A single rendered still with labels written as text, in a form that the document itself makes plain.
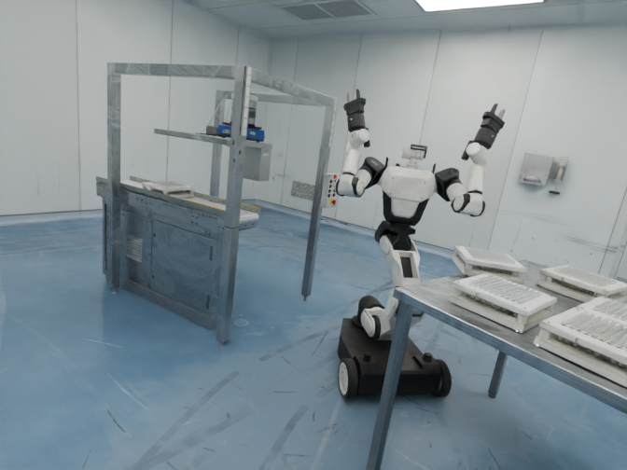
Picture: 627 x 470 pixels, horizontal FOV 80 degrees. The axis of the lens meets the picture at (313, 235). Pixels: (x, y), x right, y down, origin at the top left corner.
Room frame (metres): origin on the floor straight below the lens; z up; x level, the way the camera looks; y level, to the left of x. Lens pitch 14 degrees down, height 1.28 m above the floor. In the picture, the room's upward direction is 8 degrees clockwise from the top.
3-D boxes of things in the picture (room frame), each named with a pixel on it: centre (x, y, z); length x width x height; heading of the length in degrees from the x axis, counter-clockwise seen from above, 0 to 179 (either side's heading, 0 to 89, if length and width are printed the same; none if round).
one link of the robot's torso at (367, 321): (2.08, -0.48, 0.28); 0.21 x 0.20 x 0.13; 13
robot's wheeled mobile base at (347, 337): (2.05, -0.48, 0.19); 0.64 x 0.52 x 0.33; 13
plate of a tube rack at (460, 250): (1.63, -0.79, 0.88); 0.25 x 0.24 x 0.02; 84
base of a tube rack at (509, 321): (1.19, -0.65, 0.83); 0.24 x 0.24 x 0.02; 41
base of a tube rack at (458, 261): (1.63, -0.79, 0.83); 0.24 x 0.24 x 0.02; 84
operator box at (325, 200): (2.92, -0.08, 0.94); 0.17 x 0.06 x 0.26; 151
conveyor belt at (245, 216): (2.55, 1.01, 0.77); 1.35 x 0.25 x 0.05; 61
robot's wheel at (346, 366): (1.75, -0.28, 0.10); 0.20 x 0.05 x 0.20; 13
